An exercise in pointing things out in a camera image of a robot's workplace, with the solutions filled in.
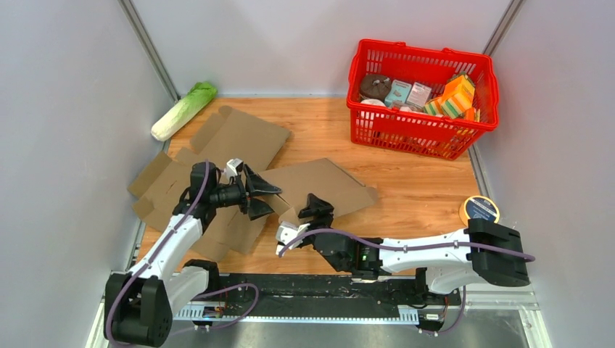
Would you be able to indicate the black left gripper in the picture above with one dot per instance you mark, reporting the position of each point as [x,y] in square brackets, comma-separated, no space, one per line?
[254,184]

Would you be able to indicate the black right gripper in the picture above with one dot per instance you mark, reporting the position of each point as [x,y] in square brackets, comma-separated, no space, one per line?
[318,207]

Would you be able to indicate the brown cardboard box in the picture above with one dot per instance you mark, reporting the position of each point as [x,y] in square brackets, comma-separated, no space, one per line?
[321,177]

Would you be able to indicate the cardboard sheet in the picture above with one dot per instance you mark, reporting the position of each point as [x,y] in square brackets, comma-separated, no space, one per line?
[227,134]

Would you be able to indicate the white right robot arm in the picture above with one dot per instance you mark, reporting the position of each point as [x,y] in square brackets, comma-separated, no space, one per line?
[482,252]

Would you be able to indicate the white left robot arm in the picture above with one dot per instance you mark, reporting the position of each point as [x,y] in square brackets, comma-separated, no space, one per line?
[163,249]

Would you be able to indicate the teal packet box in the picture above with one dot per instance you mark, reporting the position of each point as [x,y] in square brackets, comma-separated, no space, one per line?
[398,94]

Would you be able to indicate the pink white packet box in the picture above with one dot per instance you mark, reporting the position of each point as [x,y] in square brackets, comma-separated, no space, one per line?
[418,96]

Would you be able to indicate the orange yellow striped box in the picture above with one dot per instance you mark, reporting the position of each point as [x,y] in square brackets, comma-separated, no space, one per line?
[456,101]

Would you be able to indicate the napa cabbage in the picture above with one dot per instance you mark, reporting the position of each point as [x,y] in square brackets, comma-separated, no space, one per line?
[200,95]

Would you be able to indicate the brown round container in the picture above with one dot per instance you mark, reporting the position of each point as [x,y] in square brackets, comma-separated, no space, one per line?
[375,86]

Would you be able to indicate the red plastic basket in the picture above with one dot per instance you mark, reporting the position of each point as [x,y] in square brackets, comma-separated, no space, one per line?
[401,128]

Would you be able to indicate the yellow blue tape roll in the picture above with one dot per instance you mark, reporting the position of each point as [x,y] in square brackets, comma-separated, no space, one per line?
[478,207]

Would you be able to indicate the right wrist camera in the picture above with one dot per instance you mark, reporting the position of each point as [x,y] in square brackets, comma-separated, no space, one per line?
[286,233]

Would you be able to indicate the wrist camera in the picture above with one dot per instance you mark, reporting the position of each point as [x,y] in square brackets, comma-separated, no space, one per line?
[286,233]
[234,167]

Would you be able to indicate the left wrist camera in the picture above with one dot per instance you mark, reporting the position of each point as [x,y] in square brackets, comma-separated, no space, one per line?
[234,167]

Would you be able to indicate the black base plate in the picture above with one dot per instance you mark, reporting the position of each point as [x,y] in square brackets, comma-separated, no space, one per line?
[319,298]

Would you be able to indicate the aluminium frame rail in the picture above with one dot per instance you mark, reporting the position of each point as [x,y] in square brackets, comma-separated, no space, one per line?
[488,316]

